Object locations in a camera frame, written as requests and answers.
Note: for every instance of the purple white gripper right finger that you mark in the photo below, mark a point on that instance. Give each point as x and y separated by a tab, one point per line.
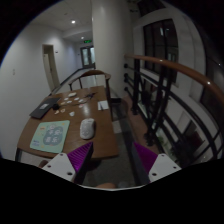
150	166

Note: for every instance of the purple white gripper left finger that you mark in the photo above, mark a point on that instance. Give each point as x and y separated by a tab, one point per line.
69	166

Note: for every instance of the green patterned mouse pad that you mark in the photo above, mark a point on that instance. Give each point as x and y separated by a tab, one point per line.
50	136

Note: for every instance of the white sticker piece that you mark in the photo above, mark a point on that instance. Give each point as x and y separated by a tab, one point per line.
72	114

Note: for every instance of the small black round object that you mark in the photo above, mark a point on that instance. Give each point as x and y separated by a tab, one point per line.
55	107

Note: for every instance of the wooden handrail black railing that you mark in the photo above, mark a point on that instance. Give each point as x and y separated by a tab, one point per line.
179	106

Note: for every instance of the dark closed laptop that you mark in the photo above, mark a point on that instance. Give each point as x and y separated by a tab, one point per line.
44	107

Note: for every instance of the white notepad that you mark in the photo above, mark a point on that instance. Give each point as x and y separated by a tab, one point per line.
103	105

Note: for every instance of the wooden armchair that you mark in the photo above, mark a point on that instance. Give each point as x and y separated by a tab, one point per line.
93	78

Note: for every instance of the glass double door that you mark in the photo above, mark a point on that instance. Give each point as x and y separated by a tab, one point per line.
88	57

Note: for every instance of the white door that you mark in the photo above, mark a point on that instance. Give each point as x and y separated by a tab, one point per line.
50	66

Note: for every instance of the green exit sign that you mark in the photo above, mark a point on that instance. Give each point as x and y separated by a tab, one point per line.
87	41

